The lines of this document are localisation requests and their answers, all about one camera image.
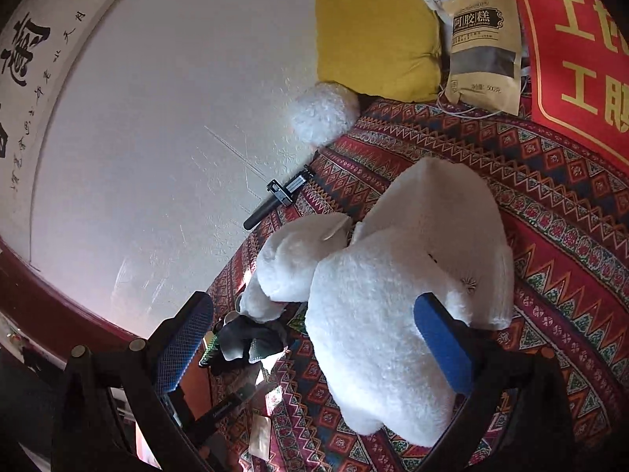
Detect black selfie stick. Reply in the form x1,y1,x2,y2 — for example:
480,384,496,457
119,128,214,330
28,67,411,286
243,166,315,231

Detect dark grey glove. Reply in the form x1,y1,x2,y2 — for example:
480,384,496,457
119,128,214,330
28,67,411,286
213,315,292,375

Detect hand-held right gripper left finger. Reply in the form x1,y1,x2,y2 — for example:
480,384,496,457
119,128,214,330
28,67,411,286
51,291,215,472

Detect kraft paper pouch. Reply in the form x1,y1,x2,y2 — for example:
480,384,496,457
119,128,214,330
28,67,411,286
442,0,522,116

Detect calligraphy wall scroll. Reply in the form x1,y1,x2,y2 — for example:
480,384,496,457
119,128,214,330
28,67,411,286
0,0,163,271

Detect yellow pillow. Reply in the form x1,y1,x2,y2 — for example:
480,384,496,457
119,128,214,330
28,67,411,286
314,0,443,103

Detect white fluffy foam ball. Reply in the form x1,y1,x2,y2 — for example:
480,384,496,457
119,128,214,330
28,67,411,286
290,82,360,146

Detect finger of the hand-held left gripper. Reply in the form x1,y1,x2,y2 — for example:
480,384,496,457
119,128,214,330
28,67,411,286
184,387,247,459

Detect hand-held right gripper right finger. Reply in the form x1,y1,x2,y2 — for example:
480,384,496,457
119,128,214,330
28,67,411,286
413,292,577,472

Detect red banner with gold print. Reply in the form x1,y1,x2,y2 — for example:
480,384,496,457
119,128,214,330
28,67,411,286
501,0,629,174

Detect green mesh net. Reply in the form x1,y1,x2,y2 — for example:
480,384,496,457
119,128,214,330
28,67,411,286
199,332,220,367

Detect patterned red blanket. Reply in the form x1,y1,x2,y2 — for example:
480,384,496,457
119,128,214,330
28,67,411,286
205,94,629,472

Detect white cable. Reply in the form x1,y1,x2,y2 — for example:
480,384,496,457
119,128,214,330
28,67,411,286
435,61,532,120

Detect white plush toy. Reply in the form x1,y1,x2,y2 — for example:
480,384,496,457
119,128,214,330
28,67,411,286
238,157,516,448

